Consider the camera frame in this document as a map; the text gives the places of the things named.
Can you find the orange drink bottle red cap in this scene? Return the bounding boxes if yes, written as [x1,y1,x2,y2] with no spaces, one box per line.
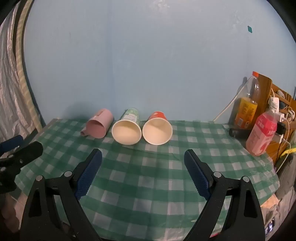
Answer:
[233,71,260,130]

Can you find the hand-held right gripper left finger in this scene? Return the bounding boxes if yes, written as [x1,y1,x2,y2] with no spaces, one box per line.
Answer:
[20,149,102,241]

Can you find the grey bedding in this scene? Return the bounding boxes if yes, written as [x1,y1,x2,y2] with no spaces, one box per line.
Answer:
[275,153,296,232]

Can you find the white cable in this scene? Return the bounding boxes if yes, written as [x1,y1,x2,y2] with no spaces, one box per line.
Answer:
[212,76,252,122]

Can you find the red paper cup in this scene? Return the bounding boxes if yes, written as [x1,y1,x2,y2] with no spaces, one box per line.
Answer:
[142,111,173,145]

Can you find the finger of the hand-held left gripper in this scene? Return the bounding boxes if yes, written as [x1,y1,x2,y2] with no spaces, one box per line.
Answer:
[0,141,44,172]
[0,136,24,154]

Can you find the pink plastic cup with handle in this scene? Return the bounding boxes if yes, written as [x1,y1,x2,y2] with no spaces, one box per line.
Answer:
[80,108,114,139]

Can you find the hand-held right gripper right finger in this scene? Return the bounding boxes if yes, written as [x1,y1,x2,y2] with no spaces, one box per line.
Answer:
[184,149,265,241]

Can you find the small black device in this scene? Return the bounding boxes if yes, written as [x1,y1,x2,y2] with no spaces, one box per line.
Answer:
[265,218,276,236]

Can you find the pink drink bottle white cap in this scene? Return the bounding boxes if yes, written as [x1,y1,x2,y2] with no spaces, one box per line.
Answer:
[245,103,278,156]

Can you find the green checked tablecloth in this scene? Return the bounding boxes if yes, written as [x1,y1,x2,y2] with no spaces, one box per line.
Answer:
[14,118,280,235]

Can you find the wooden shelf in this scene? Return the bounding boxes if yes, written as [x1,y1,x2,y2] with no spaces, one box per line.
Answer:
[257,74,296,163]

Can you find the white plug adapter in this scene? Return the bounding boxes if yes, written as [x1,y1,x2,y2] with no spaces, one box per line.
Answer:
[268,97,280,110]

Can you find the black cylindrical object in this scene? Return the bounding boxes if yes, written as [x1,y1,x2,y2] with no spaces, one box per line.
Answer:
[229,127,252,139]

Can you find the black power adapter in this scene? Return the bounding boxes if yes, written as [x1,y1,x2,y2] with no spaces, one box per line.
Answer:
[276,122,287,135]

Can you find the silver striped curtain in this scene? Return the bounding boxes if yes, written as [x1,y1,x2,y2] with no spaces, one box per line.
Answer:
[0,2,44,142]

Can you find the white power strip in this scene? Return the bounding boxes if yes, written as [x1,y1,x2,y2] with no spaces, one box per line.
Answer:
[274,109,292,144]

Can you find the green paper cup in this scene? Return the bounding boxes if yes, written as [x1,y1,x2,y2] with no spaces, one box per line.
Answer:
[112,108,142,146]

